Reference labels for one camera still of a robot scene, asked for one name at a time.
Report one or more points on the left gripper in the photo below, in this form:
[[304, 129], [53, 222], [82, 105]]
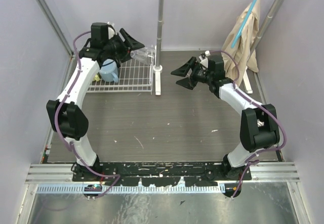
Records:
[[122, 44]]

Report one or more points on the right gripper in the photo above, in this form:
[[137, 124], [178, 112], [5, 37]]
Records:
[[184, 70]]

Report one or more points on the clear plastic cup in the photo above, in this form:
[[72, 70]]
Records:
[[143, 55]]

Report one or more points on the blue mug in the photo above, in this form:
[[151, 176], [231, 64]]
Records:
[[109, 71]]

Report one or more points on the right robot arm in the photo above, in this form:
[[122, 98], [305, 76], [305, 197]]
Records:
[[258, 128]]

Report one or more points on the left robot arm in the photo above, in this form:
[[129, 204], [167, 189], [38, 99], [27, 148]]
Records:
[[65, 113]]

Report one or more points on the beige cloth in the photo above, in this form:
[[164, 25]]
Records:
[[240, 56]]

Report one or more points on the blue clothes hanger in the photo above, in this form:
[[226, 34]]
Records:
[[238, 35]]

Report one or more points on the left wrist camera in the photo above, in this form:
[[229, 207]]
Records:
[[111, 30]]

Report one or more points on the metal clothes rack frame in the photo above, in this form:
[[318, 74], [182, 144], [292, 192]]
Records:
[[158, 67]]

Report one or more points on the white wire dish rack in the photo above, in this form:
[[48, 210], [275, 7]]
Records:
[[134, 76]]

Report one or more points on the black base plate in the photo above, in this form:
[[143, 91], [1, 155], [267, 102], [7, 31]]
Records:
[[158, 174]]

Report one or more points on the blue cable duct strip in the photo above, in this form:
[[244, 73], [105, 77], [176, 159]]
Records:
[[92, 189]]

